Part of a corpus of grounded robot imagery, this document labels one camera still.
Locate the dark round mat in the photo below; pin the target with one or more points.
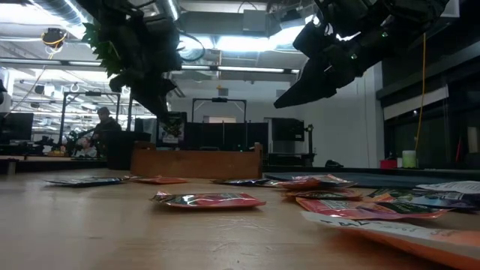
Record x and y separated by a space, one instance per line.
375 179

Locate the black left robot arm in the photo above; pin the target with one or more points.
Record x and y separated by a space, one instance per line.
108 7

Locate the black partition screen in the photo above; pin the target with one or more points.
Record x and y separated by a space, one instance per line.
225 135

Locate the red container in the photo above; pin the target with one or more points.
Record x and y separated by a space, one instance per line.
388 164

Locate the grey ceiling air unit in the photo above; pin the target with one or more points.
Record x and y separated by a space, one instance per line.
258 22

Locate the silver ceiling air duct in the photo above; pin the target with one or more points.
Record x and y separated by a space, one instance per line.
60 11

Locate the black tripod stand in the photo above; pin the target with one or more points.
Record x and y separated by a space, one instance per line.
309 142

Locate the small black rounded object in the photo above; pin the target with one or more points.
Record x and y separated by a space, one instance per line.
333 164

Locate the green plant in black pot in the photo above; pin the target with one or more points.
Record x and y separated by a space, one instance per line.
101 52

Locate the long ceiling light strip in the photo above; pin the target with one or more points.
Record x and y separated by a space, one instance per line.
251 69
48 62

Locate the black gantry frame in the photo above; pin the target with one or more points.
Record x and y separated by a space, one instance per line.
92 93
219 99

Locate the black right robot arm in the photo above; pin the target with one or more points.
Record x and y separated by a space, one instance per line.
412 18

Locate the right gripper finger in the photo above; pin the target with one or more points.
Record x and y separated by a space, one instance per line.
322 65
330 84

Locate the wooden tea organiser box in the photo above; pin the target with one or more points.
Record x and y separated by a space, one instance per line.
195 165

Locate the pale green cup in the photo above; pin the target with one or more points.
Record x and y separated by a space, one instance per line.
408 159

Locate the black aluminium table frame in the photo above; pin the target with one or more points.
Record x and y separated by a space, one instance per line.
56 167

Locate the black computer monitor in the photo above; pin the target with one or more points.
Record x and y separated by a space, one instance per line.
17 125

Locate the black wall screen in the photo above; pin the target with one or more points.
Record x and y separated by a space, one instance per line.
288 129

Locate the dark blue tea bag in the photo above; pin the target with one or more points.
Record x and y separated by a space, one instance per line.
86 181
243 182
172 129
450 201

